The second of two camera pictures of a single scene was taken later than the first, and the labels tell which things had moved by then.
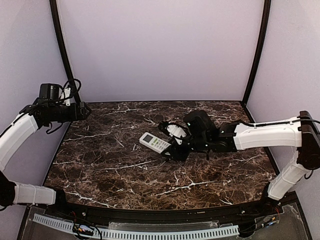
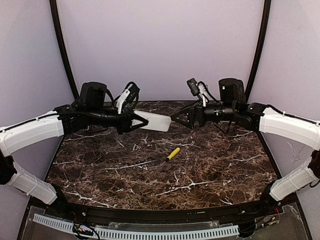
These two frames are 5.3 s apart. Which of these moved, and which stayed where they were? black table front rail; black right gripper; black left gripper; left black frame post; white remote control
Moved: black right gripper; white remote control; black left gripper
Stayed: left black frame post; black table front rail
